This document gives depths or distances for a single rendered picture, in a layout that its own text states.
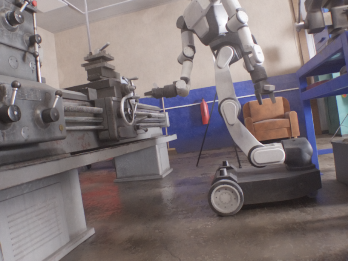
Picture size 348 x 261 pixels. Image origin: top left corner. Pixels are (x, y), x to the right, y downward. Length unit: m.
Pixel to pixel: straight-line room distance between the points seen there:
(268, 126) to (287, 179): 3.58
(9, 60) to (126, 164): 2.17
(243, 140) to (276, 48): 4.56
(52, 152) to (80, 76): 5.61
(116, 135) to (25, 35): 0.83
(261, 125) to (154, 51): 2.95
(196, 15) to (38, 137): 1.20
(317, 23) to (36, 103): 1.34
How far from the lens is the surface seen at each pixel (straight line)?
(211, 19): 1.80
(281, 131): 5.23
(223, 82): 1.76
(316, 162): 2.42
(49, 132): 1.27
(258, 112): 5.53
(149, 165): 3.15
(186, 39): 1.99
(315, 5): 1.53
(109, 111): 1.87
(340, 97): 5.27
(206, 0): 1.82
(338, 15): 1.54
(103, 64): 2.02
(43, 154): 1.49
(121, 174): 3.29
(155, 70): 6.30
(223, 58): 1.75
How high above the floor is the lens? 0.52
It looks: 1 degrees up
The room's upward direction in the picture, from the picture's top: 8 degrees counter-clockwise
